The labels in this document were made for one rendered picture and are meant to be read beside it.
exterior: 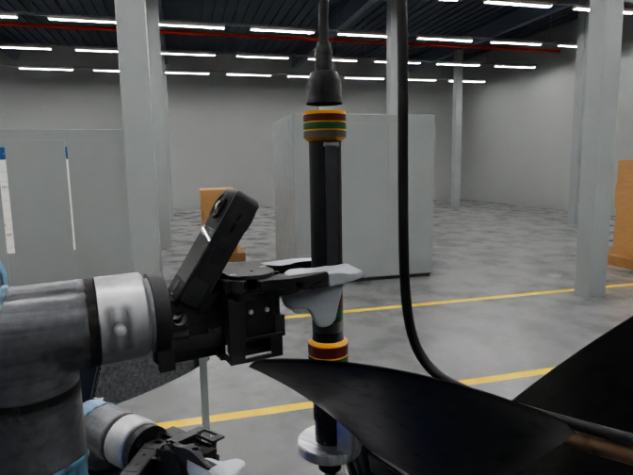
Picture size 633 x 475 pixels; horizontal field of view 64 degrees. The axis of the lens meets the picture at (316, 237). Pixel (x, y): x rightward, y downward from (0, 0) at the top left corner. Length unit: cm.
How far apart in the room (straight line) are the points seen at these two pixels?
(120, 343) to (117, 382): 205
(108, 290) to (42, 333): 6
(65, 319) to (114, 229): 611
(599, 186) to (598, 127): 65
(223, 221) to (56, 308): 15
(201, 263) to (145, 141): 432
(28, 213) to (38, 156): 66
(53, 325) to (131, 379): 210
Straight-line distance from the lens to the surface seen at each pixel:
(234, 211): 45
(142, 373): 256
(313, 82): 52
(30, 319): 44
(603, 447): 47
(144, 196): 476
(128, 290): 45
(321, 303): 50
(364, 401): 43
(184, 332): 48
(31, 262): 676
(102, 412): 89
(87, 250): 661
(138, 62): 483
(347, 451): 58
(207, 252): 45
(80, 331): 44
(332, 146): 51
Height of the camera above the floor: 158
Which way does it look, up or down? 8 degrees down
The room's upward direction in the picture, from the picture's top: 1 degrees counter-clockwise
